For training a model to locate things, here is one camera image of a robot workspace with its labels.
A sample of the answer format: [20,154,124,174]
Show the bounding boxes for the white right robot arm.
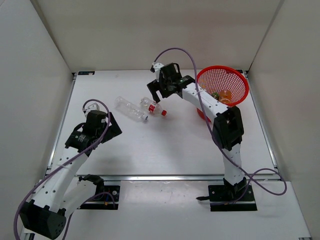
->
[147,62,247,200]

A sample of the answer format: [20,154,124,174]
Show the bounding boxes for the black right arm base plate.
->
[196,178,258,212]

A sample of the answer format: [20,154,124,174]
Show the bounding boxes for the red mesh plastic basket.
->
[197,65,250,107]

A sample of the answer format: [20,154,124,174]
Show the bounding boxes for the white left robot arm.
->
[13,99,122,240]

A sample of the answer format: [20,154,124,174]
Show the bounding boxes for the orange drink bottle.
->
[218,90,232,104]

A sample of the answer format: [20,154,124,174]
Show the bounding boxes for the clear bottle white cap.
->
[114,96,149,122]

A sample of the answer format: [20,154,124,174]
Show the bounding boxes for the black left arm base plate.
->
[78,174,121,211]

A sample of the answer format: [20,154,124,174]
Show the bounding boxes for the red label clear bottle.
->
[140,97,167,117]

